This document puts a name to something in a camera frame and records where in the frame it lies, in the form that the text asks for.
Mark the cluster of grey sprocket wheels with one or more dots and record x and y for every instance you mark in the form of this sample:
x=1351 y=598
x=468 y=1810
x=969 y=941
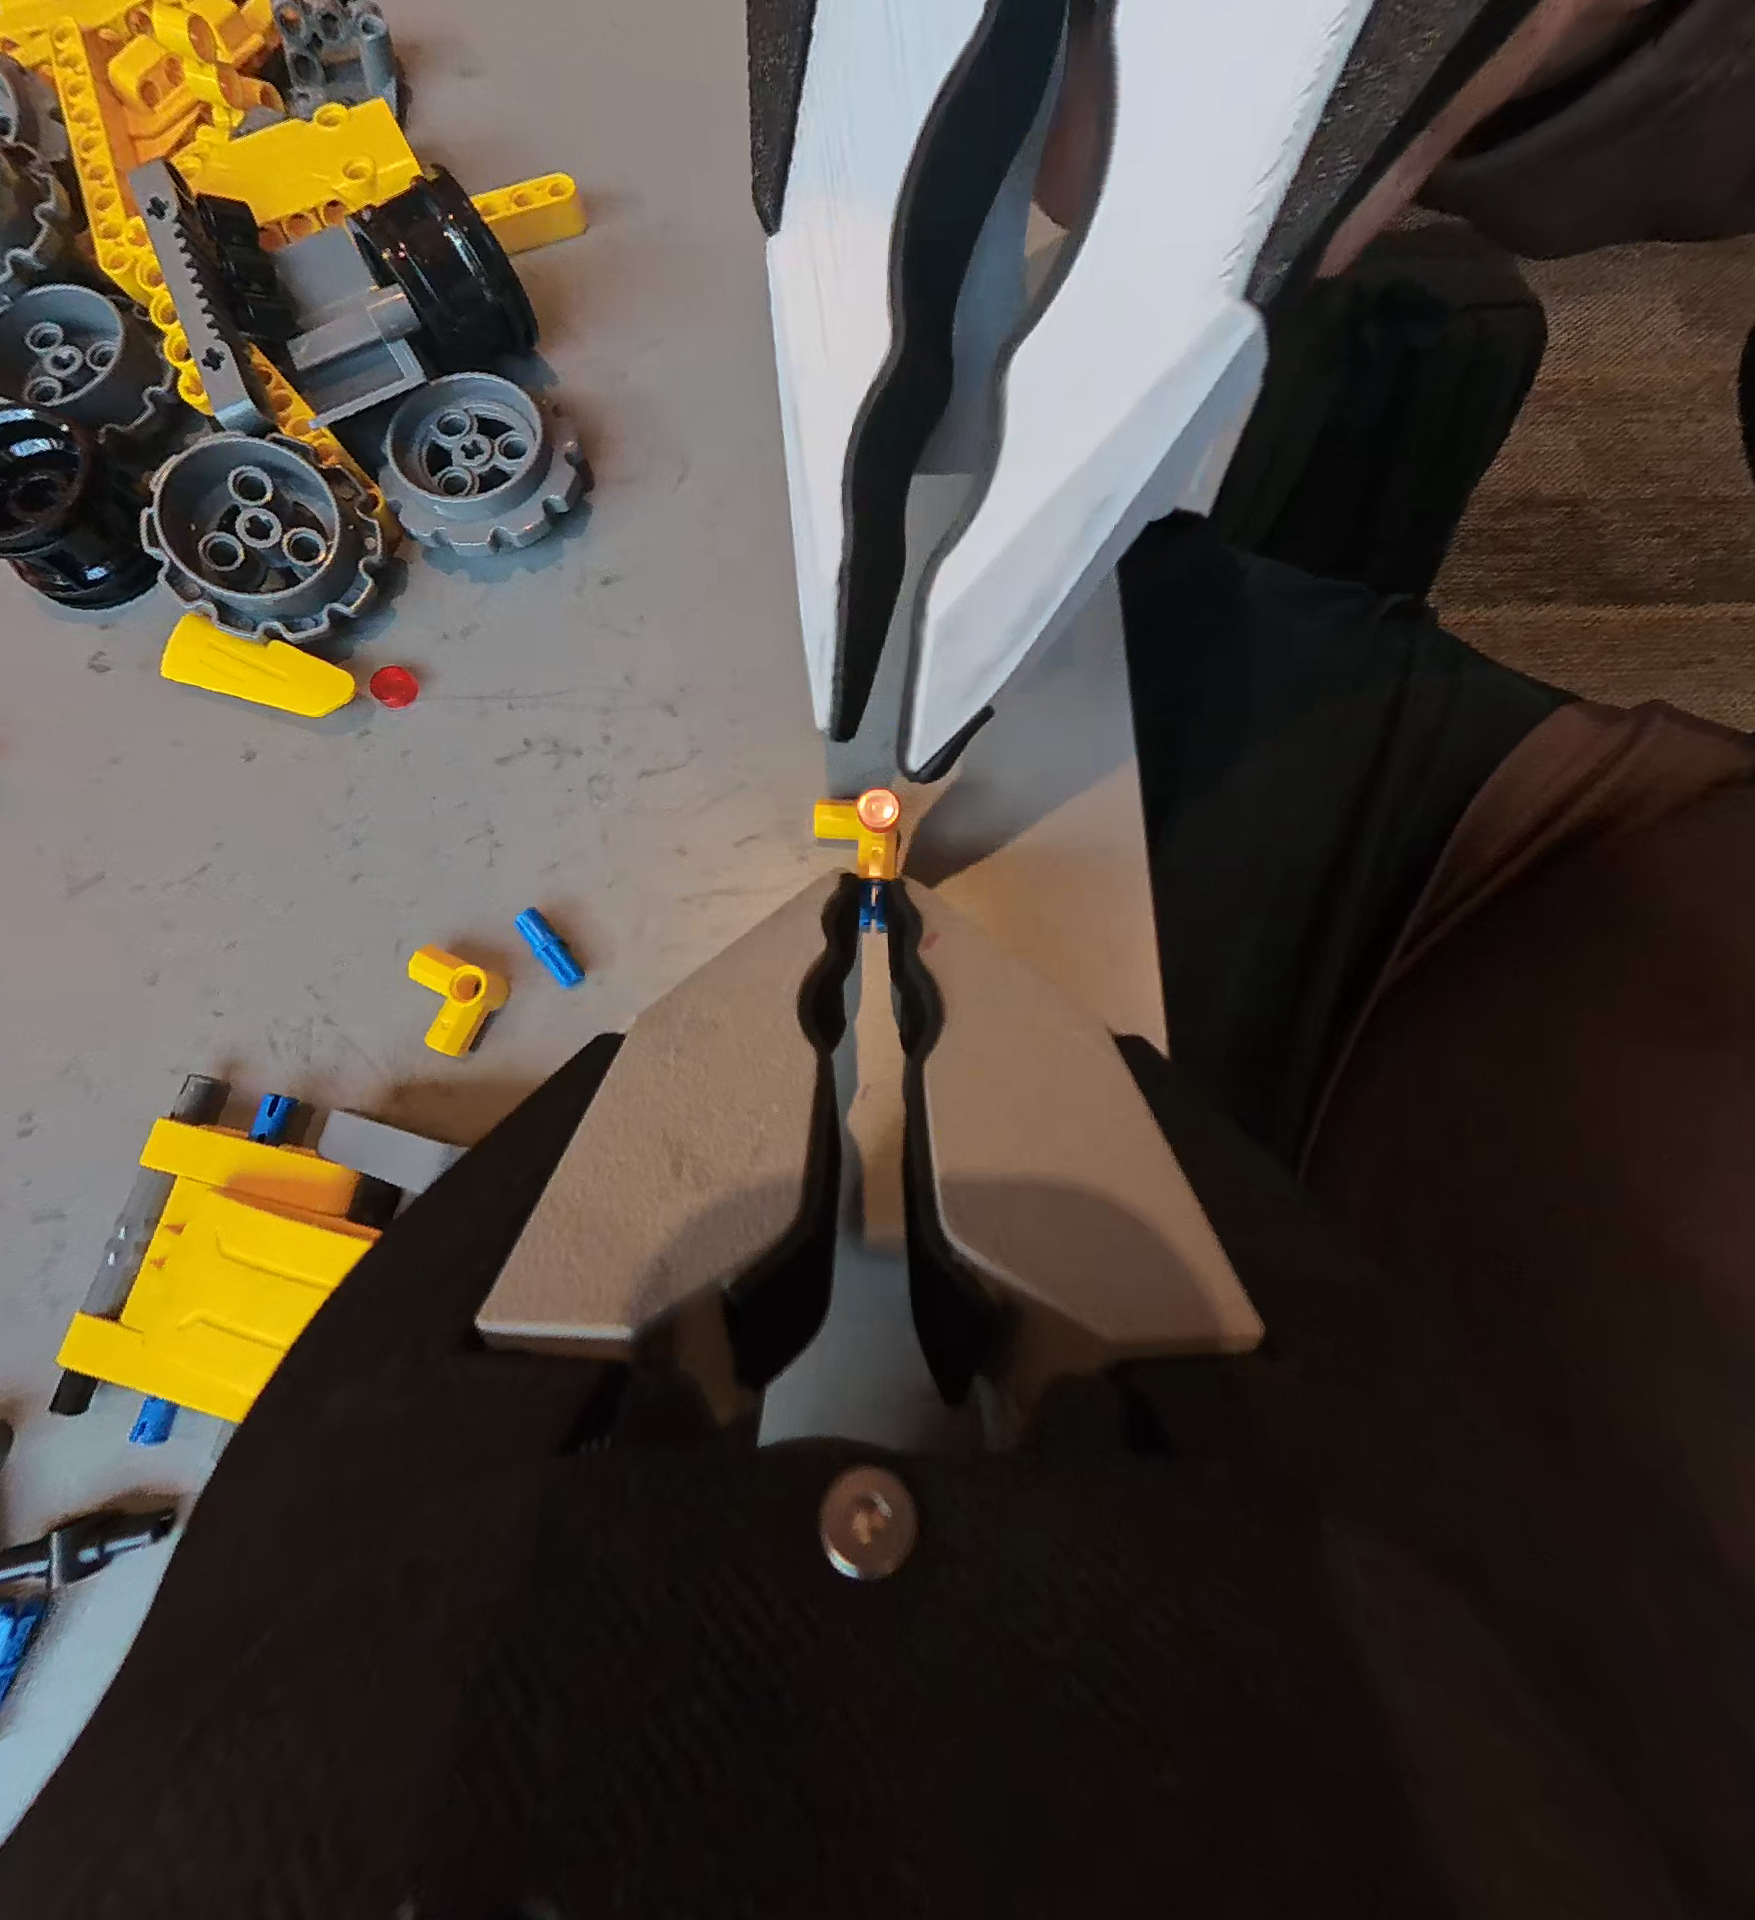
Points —
x=263 y=524

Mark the yellow and grey hood assembly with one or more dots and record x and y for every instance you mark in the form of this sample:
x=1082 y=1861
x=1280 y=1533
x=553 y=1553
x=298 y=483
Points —
x=232 y=1260

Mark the grey desk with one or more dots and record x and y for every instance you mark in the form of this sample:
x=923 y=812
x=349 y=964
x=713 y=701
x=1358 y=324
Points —
x=637 y=781

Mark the person's right forearm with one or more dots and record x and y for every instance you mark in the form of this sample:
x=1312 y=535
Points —
x=1642 y=149

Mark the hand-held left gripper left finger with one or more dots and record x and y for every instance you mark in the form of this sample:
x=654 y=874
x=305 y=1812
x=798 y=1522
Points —
x=665 y=1183

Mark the yellow connector with blue pin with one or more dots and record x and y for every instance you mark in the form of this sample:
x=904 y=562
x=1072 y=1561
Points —
x=877 y=858

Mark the black wheel rim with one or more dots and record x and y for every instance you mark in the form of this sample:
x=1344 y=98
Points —
x=22 y=480

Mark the yellow vehicle chassis assembly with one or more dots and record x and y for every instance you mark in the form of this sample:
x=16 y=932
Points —
x=293 y=166

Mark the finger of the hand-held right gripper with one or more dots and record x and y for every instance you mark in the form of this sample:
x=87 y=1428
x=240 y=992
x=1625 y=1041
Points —
x=839 y=224
x=1193 y=224

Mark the yellow angle connector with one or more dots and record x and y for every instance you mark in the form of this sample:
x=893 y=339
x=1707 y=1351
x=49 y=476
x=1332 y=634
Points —
x=460 y=990

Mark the blue pin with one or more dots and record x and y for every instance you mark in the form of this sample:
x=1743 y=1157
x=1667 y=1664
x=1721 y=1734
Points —
x=548 y=947

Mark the person's black trouser legs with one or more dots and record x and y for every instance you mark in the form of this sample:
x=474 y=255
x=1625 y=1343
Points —
x=1267 y=751

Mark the yellow curved panel piece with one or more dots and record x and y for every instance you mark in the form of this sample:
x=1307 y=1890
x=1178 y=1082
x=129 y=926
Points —
x=247 y=668

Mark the person's brown shirt torso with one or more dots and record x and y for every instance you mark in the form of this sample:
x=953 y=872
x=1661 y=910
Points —
x=1568 y=1126

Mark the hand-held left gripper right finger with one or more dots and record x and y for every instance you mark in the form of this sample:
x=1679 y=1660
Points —
x=1072 y=1183

